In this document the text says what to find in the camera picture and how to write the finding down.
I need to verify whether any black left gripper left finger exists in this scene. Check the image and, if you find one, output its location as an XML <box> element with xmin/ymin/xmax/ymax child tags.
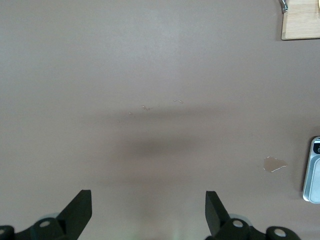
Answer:
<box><xmin>0</xmin><ymin>189</ymin><xmax>92</xmax><ymax>240</ymax></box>

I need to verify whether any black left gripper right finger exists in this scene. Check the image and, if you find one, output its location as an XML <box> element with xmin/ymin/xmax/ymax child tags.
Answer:
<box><xmin>204</xmin><ymin>190</ymin><xmax>301</xmax><ymax>240</ymax></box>

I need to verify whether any silver digital kitchen scale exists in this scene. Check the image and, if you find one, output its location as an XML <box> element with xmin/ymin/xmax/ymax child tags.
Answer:
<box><xmin>302</xmin><ymin>135</ymin><xmax>320</xmax><ymax>203</ymax></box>

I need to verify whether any brown table cover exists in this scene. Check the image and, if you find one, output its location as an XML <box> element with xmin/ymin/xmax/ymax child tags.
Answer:
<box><xmin>0</xmin><ymin>0</ymin><xmax>320</xmax><ymax>240</ymax></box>

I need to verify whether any bamboo cutting board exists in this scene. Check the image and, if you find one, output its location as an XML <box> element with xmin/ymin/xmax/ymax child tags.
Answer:
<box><xmin>278</xmin><ymin>0</ymin><xmax>320</xmax><ymax>41</ymax></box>

